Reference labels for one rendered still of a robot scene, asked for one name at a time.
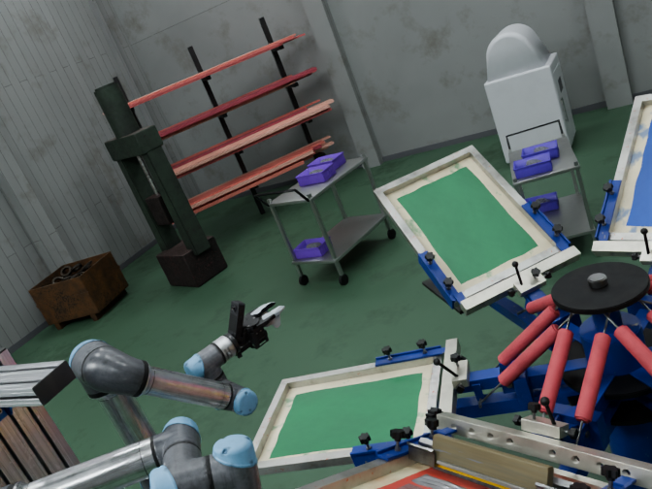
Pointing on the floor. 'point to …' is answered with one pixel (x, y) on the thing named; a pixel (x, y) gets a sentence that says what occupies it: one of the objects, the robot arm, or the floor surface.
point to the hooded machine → (526, 89)
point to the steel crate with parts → (80, 290)
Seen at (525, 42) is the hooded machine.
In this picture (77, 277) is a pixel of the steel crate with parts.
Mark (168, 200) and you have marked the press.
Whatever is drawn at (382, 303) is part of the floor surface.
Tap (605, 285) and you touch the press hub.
